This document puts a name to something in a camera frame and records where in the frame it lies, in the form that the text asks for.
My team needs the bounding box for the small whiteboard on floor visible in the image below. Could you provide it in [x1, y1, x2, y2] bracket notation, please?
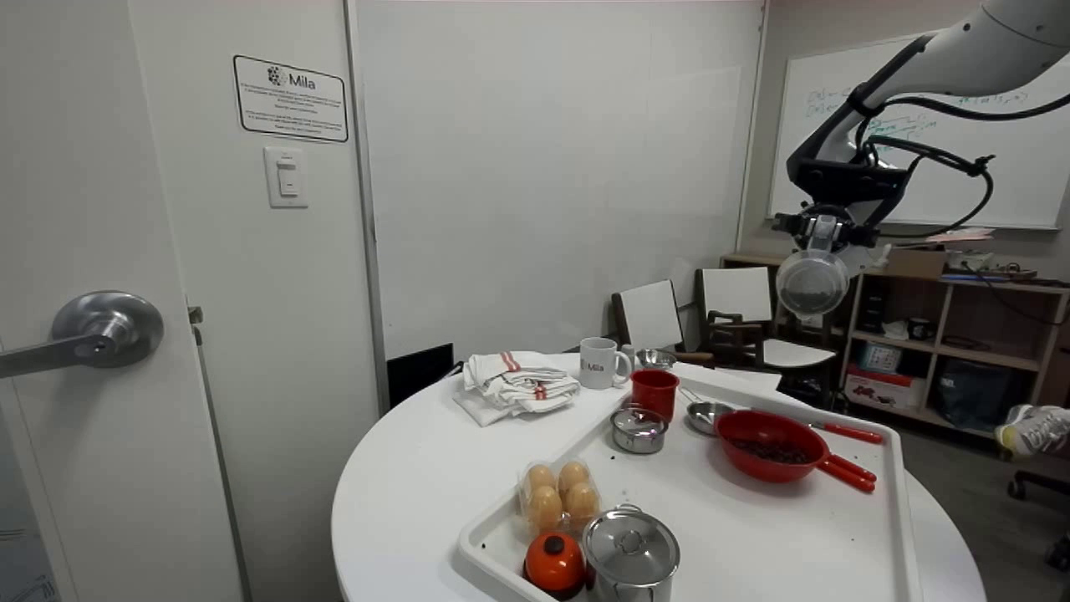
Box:
[622, 282, 681, 349]

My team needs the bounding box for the clear plastic cup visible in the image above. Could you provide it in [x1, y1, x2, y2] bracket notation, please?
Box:
[776, 253, 850, 317]

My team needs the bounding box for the black box by wall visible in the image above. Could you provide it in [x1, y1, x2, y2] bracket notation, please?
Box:
[388, 344, 454, 406]

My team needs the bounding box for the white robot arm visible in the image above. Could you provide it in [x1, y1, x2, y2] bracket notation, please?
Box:
[773, 0, 1070, 251]

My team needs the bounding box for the large wall whiteboard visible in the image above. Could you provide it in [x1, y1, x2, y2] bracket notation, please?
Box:
[768, 35, 1070, 232]

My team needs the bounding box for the red ceramic mug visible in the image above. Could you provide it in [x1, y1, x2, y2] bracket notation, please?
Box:
[631, 368, 680, 420]

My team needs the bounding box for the white light switch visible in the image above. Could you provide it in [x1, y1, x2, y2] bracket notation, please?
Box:
[265, 147, 307, 209]

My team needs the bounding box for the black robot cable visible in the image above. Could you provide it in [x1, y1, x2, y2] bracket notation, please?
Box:
[856, 95, 1070, 243]

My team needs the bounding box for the white plastic serving tray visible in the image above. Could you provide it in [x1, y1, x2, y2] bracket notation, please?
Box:
[510, 365, 923, 602]

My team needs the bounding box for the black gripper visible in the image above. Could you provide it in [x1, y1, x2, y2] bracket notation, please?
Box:
[773, 107, 910, 251]

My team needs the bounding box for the small orange round object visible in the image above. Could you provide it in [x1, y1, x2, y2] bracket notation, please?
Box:
[523, 530, 586, 598]

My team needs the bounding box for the white grey mug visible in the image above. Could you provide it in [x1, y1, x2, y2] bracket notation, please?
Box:
[578, 339, 631, 387]

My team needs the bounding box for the door lever handle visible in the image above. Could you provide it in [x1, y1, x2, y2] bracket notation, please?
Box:
[0, 291, 165, 377]

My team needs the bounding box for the wall sign plaque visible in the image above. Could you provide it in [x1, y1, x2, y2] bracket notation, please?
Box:
[230, 52, 348, 142]

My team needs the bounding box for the red bowl with beans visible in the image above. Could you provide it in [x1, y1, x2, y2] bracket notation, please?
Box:
[715, 410, 875, 495]

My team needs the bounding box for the white red striped cloth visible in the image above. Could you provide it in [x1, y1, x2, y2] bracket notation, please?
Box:
[457, 350, 578, 428]

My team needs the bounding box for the small steel bowl on tray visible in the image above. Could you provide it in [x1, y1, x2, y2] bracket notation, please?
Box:
[687, 400, 729, 435]

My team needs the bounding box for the red handled knife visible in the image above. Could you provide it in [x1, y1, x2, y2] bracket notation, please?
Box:
[820, 420, 885, 446]

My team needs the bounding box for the steel bowl on table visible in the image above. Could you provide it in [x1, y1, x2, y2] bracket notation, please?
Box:
[631, 349, 673, 371]

